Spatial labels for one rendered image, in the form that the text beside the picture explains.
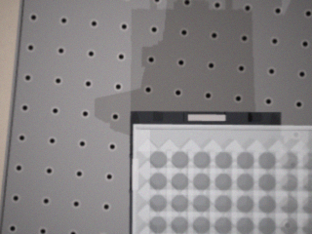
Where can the grey perforated base plate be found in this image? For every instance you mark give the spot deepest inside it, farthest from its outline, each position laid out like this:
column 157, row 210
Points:
column 82, row 66

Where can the white well plate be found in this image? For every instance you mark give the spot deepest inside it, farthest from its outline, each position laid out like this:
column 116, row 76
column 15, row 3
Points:
column 222, row 179

